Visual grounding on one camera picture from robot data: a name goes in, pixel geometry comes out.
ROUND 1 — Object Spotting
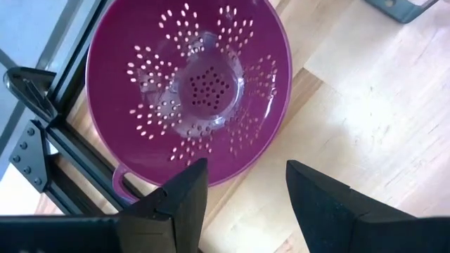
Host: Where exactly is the red bowl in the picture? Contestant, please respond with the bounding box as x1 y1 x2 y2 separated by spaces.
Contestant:
85 0 293 205

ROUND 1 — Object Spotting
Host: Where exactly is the black frame clamp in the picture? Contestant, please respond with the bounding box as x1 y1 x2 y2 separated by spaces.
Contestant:
3 66 58 122

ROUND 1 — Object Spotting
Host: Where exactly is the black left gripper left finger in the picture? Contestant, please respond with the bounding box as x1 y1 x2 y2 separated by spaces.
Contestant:
0 157 209 253

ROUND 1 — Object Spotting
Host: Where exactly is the grey perforated metal shelf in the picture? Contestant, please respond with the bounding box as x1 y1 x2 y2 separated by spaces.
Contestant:
364 0 440 25

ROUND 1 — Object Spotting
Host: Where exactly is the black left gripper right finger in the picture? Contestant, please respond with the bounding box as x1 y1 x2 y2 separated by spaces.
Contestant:
286 160 450 253

